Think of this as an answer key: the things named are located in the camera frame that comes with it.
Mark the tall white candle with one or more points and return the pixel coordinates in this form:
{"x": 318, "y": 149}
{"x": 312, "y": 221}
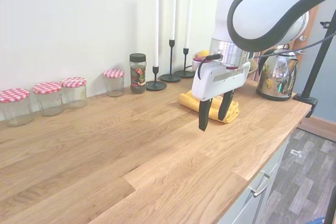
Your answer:
{"x": 173, "y": 6}
{"x": 188, "y": 14}
{"x": 156, "y": 24}

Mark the black candlestick holder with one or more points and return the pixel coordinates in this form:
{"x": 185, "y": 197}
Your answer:
{"x": 156, "y": 85}
{"x": 170, "y": 78}
{"x": 184, "y": 73}

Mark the small white floor object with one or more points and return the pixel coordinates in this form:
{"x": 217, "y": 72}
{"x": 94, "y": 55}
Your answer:
{"x": 296, "y": 153}

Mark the grey kitchen cabinet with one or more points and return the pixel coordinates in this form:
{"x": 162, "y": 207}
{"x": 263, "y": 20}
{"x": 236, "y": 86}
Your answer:
{"x": 252, "y": 203}

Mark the coffee jar black lid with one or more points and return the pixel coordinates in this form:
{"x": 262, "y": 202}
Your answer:
{"x": 137, "y": 74}

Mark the black camera stand with clamp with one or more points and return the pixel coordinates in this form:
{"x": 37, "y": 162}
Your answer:
{"x": 316, "y": 58}

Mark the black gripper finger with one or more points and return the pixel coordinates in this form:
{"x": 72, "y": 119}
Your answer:
{"x": 203, "y": 115}
{"x": 225, "y": 104}

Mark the wooden door with silver knob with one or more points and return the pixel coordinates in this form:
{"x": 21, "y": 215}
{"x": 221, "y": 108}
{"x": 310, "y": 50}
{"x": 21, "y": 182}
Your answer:
{"x": 311, "y": 27}

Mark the white bowl pink rim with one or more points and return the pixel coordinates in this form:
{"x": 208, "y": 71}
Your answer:
{"x": 196, "y": 62}

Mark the yellow fruit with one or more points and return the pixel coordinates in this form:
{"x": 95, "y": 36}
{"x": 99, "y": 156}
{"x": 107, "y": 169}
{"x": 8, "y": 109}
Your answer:
{"x": 202, "y": 53}

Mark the stainless steel kettle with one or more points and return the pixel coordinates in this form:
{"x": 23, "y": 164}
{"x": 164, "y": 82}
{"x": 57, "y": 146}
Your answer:
{"x": 278, "y": 77}

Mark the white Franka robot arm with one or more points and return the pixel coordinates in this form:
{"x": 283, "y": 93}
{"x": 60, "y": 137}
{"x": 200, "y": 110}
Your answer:
{"x": 252, "y": 1}

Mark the glass jar red checkered lid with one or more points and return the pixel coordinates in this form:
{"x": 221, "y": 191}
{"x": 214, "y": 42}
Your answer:
{"x": 74, "y": 93}
{"x": 15, "y": 107}
{"x": 49, "y": 99}
{"x": 114, "y": 82}

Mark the yellow terry towel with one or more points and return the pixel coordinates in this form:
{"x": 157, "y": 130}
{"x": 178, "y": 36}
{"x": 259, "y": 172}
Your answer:
{"x": 228, "y": 112}

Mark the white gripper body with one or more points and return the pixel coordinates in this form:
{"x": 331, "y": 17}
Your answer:
{"x": 210, "y": 82}

